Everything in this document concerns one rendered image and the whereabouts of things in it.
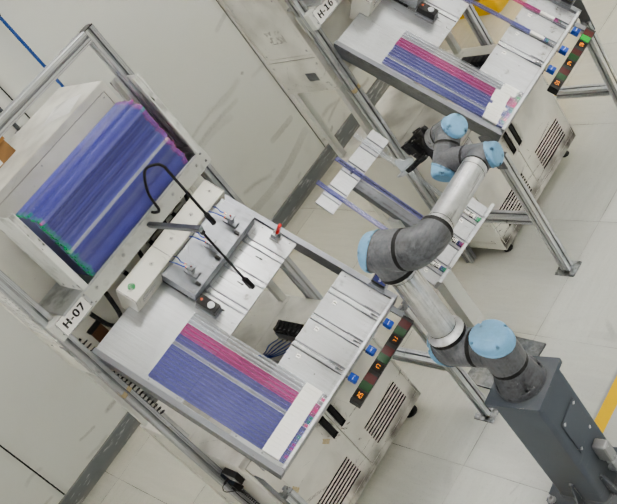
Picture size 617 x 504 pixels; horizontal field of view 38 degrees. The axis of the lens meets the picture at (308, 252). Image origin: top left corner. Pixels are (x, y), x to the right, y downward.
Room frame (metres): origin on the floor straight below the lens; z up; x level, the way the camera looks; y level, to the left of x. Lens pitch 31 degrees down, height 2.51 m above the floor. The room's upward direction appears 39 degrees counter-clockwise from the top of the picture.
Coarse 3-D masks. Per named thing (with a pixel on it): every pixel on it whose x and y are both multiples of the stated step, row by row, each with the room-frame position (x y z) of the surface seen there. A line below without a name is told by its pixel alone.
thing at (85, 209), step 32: (96, 128) 2.79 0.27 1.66; (128, 128) 2.73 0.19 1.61; (160, 128) 2.76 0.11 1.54; (64, 160) 2.74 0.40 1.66; (96, 160) 2.66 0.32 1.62; (128, 160) 2.69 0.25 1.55; (160, 160) 2.73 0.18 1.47; (64, 192) 2.59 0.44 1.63; (96, 192) 2.63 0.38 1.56; (128, 192) 2.66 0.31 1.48; (160, 192) 2.70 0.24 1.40; (32, 224) 2.58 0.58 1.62; (64, 224) 2.56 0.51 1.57; (96, 224) 2.59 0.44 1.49; (128, 224) 2.63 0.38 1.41; (64, 256) 2.59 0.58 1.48; (96, 256) 2.56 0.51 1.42
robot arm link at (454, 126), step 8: (440, 120) 2.31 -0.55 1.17; (448, 120) 2.25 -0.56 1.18; (456, 120) 2.25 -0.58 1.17; (464, 120) 2.25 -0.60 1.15; (432, 128) 2.33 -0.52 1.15; (440, 128) 2.28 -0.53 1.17; (448, 128) 2.24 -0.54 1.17; (456, 128) 2.24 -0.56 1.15; (464, 128) 2.24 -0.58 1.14; (432, 136) 2.32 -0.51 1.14; (440, 136) 2.26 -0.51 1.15; (448, 136) 2.25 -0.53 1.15; (456, 136) 2.23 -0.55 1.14
